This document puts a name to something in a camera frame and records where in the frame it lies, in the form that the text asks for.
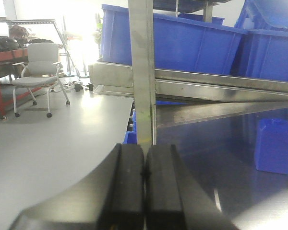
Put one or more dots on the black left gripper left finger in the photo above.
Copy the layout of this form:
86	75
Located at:
111	197

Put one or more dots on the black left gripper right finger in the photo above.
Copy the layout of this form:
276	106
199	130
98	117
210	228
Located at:
174	199

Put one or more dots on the blue block part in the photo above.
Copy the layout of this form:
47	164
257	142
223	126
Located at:
271	148

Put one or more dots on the stainless steel shelf rack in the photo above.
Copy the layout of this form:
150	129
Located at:
218	95

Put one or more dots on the grey office chair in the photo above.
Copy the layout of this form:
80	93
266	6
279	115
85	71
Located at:
42	70

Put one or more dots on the blue bin centre left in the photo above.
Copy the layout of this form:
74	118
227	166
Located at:
180	44

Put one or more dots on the blue bin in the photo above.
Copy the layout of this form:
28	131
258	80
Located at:
263	51
180	44

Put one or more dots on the blue bin centre right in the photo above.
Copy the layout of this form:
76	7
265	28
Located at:
263	51

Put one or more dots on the red frame workbench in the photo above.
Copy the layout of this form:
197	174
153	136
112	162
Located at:
10	57

